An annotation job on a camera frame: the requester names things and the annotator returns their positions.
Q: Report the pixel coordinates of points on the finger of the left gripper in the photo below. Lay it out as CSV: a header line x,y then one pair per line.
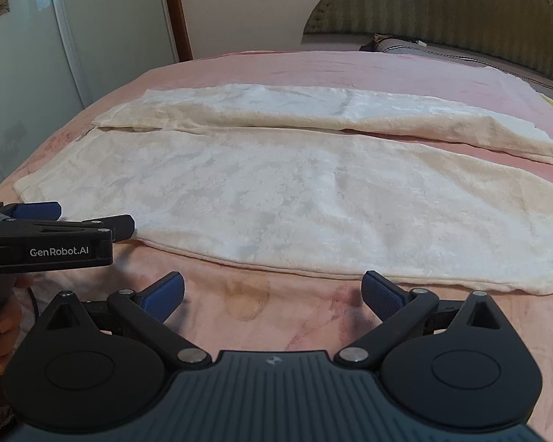
x,y
47,211
122,226

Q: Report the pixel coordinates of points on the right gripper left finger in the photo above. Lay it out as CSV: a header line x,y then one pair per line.
x,y
144,313

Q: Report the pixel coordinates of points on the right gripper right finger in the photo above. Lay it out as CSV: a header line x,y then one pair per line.
x,y
402,316

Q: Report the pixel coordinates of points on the person's left hand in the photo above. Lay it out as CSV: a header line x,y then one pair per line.
x,y
12,315

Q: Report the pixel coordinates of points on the cream white lace pants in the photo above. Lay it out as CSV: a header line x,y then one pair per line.
x,y
318,180

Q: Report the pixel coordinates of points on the grey striped pillow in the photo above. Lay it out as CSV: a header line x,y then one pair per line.
x,y
394,45

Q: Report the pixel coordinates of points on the green upholstered headboard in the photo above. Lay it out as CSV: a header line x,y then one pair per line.
x,y
517,31

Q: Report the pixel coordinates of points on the brown wooden door frame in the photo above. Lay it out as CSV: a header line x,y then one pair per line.
x,y
179,29

